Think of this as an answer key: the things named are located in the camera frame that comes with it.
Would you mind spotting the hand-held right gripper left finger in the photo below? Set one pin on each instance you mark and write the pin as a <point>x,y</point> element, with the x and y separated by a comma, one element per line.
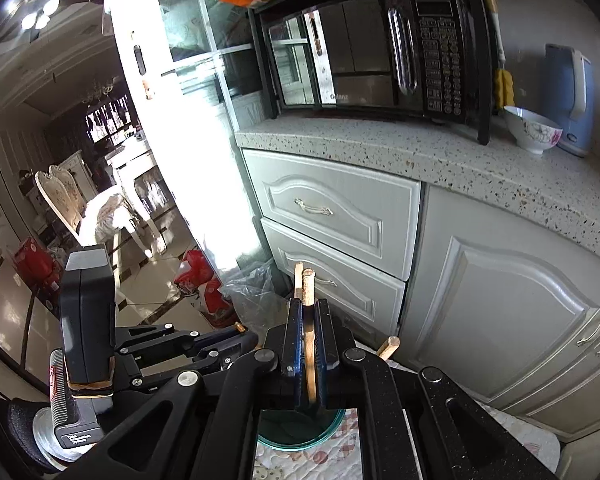
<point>292,355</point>

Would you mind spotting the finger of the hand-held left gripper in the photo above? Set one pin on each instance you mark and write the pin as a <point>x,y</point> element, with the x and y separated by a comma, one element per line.
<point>180,340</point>
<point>155,375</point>

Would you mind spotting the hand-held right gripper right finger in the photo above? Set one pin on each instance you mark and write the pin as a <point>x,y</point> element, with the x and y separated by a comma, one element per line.
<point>322,355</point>

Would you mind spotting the wooden chopstick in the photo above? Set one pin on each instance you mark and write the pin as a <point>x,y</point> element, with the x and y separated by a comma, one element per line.
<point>298,280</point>
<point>390,345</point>

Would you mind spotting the green-rimmed glass cup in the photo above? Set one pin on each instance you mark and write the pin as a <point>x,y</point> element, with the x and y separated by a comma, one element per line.
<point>300,430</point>

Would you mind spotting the red plastic bag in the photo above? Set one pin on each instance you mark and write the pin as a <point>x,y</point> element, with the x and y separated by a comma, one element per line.
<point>217,302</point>
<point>195,270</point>

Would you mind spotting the clear plastic bag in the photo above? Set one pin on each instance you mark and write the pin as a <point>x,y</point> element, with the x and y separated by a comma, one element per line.
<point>255,295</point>

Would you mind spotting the patchwork quilted mat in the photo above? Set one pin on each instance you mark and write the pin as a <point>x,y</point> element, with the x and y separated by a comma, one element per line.
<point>305,465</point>

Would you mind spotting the white ornate dining chair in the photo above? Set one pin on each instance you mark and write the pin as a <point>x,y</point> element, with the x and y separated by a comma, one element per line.
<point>55,200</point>

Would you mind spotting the white dining table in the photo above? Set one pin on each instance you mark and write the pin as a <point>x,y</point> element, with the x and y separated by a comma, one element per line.
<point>130,160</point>

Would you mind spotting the white glass sliding door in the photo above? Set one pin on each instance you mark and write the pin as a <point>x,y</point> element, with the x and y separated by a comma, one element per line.
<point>190,160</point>

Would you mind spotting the wide white cabinet door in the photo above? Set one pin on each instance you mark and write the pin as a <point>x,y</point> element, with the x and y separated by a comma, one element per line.
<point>505,310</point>

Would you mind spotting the chandelier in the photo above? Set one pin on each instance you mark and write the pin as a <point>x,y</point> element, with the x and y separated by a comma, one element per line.
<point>100,90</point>

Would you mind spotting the black microwave oven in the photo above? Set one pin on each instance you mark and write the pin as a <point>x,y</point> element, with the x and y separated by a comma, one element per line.
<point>482,110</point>
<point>355,60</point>

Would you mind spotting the white floral bowl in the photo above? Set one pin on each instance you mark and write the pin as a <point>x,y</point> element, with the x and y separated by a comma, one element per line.
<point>530,132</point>

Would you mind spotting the round ceiling light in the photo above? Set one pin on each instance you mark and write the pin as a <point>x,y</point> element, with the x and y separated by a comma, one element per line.
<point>37,7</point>

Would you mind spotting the yellow dish brush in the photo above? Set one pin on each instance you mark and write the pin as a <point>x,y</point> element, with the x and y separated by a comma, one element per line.
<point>505,87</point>

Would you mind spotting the blue electric kettle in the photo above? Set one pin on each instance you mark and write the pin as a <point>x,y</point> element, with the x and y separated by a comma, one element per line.
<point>565,95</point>

